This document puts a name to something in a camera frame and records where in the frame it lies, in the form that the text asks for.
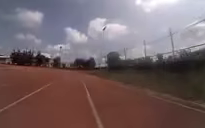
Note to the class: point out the round dark bush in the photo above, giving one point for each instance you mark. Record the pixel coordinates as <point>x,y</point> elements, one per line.
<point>113,60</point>

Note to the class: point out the dark clump of trees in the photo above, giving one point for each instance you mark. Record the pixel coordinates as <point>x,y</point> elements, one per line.
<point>23,58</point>

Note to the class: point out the tall lamp pole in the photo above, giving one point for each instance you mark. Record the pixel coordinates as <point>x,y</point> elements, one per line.
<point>102,50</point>

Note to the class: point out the dark trees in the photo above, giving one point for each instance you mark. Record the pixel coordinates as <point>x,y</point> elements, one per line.
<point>85,63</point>

